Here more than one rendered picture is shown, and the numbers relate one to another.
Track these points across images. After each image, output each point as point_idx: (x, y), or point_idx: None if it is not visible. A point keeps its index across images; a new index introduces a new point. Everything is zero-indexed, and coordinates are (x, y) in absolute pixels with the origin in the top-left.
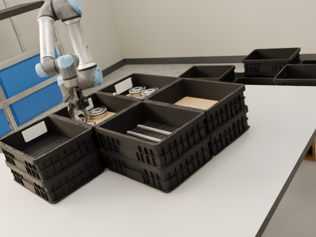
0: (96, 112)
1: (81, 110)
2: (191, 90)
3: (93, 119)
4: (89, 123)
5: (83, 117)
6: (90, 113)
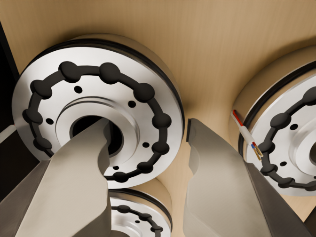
0: (292, 161)
1: (185, 197)
2: None
3: (229, 134)
4: (129, 234)
5: (179, 136)
6: (287, 112)
